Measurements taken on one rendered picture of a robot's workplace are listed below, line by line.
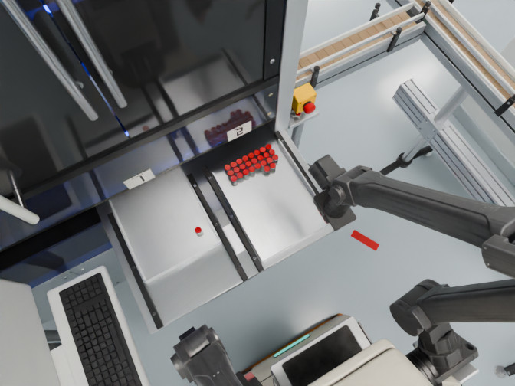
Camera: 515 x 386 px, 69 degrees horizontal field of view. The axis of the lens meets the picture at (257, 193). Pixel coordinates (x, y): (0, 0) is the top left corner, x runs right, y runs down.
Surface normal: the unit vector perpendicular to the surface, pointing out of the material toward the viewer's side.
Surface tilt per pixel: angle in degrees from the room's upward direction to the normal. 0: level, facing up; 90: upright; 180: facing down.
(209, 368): 41
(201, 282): 0
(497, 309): 86
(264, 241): 0
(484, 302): 86
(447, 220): 84
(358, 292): 0
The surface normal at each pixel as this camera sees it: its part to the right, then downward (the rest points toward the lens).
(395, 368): -0.32, -0.81
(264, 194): 0.00, -0.35
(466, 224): -0.88, 0.42
